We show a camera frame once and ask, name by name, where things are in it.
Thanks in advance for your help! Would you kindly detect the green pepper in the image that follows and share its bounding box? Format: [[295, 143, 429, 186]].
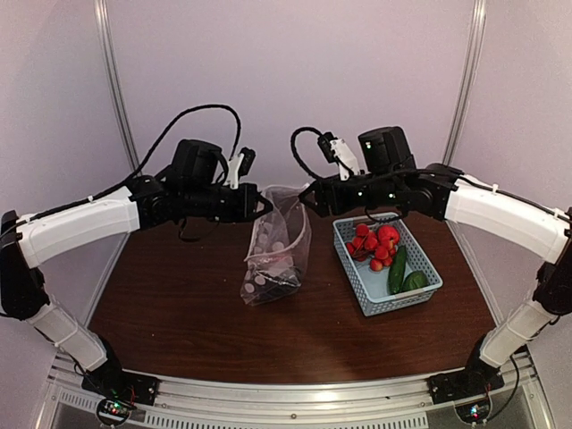
[[401, 271, 428, 292]]

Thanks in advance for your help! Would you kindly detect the aluminium frame post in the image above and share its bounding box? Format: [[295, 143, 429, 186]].
[[94, 0, 139, 171], [442, 0, 487, 164]]

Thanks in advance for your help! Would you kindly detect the left black cable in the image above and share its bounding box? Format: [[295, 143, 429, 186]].
[[88, 105, 242, 200]]

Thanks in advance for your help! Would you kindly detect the light blue plastic basket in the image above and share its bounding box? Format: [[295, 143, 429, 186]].
[[332, 212, 442, 316]]

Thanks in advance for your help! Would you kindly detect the clear zip top bag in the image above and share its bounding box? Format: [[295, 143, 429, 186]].
[[240, 185, 312, 306]]

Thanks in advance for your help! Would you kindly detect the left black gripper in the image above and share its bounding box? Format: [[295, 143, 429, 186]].
[[182, 181, 273, 223]]

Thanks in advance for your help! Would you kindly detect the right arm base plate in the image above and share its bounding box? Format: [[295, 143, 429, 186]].
[[426, 369, 505, 405]]

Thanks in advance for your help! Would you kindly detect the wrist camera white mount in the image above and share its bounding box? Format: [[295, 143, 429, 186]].
[[224, 147, 256, 189], [317, 131, 363, 181]]

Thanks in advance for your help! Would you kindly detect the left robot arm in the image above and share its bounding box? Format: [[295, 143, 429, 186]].
[[1, 139, 273, 397]]

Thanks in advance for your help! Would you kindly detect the black cable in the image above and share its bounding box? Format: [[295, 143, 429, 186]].
[[290, 127, 327, 182], [88, 105, 242, 200]]

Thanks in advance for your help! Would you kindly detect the right aluminium frame post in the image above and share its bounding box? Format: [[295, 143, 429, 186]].
[[442, 0, 487, 164]]

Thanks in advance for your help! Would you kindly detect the purple eggplant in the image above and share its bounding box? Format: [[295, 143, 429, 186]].
[[253, 268, 301, 304]]

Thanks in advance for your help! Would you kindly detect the round circuit board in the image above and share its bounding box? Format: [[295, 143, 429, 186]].
[[96, 399, 134, 425], [454, 400, 492, 425]]

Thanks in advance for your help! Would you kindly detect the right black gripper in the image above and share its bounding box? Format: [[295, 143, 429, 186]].
[[299, 172, 400, 217]]

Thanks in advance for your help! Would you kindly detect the red wax apple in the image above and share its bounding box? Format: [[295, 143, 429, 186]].
[[377, 224, 400, 250]]

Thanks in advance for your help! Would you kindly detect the green cucumber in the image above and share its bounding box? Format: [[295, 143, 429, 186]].
[[387, 246, 408, 295]]

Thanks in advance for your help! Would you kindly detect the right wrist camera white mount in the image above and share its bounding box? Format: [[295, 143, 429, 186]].
[[317, 131, 363, 181]]

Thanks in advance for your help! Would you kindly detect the right black cable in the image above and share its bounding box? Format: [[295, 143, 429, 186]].
[[290, 127, 327, 182]]

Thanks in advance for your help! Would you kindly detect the front aluminium rail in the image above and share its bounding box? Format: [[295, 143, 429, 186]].
[[32, 364, 555, 428]]

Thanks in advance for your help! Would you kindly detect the left aluminium frame post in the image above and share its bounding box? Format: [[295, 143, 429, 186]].
[[94, 0, 139, 171]]

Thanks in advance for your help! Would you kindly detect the right round circuit board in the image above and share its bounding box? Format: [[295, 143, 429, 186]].
[[454, 400, 492, 425]]

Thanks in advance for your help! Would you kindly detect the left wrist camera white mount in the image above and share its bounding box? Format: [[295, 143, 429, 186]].
[[224, 147, 256, 189]]

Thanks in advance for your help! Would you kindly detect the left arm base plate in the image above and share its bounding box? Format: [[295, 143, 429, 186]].
[[81, 372, 159, 406]]

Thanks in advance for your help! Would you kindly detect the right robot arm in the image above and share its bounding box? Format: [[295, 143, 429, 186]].
[[290, 126, 571, 395]]

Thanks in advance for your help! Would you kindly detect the left round circuit board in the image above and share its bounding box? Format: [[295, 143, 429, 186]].
[[96, 399, 134, 425]]

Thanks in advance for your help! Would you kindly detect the red lychee fruit bunch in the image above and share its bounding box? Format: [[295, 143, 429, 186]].
[[345, 223, 400, 273]]

